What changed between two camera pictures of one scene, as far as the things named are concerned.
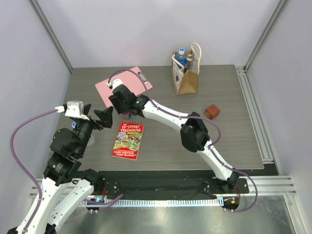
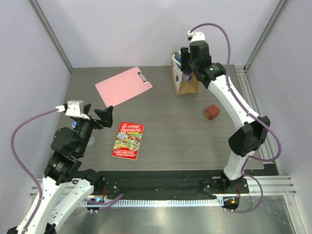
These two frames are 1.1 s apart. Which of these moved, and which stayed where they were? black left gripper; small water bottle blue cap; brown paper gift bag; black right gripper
Moved: black right gripper
Stayed: small water bottle blue cap; black left gripper; brown paper gift bag
